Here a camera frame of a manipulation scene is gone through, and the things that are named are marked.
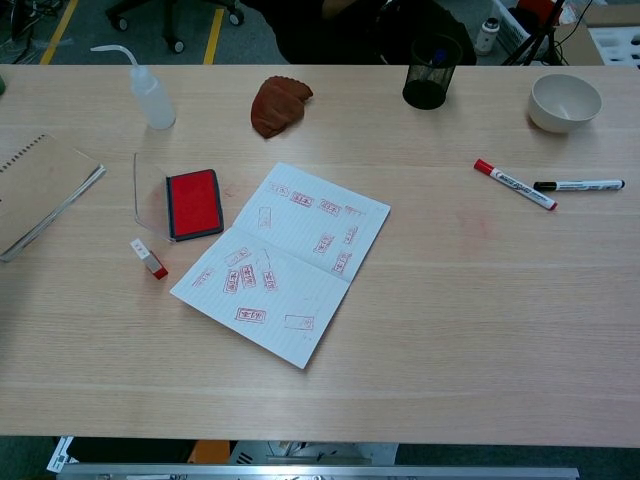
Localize small red white stamp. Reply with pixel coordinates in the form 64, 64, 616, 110
129, 238, 169, 282

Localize white robot base unit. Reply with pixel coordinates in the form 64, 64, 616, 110
232, 440, 399, 467

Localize open white stamped notebook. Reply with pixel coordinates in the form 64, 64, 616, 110
169, 161, 392, 371

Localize kraft cover spiral notebook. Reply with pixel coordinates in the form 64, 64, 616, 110
0, 132, 107, 263

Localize red ink pad clear lid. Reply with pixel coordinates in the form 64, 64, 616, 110
133, 152, 225, 245

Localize brown folded cloth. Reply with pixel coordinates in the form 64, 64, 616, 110
250, 75, 315, 140

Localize black mesh pen holder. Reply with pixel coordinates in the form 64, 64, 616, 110
402, 33, 464, 111

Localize red whiteboard marker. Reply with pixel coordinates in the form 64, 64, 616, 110
473, 158, 559, 212

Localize person in black clothes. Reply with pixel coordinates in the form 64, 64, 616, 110
249, 0, 477, 66

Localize clear squeeze wash bottle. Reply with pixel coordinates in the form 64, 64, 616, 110
90, 44, 177, 131

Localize orange object under table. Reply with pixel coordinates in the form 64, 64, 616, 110
188, 439, 232, 466

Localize white thermos bottle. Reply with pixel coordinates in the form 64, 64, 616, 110
473, 17, 501, 56

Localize black office chair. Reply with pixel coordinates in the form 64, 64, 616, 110
104, 0, 246, 54

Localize black whiteboard marker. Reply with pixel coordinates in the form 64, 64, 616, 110
532, 179, 626, 193

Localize white ceramic bowl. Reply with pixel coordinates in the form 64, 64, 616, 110
528, 73, 603, 134

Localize white plastic basket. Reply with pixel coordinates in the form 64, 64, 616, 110
492, 0, 532, 50

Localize black tripod stand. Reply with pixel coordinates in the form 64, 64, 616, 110
502, 0, 596, 66

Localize large flat cardboard box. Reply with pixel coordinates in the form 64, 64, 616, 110
552, 0, 640, 66

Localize white label paper sheet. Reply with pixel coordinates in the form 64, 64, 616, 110
47, 435, 76, 474

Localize aluminium profile rail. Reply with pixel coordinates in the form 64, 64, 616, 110
57, 466, 580, 480

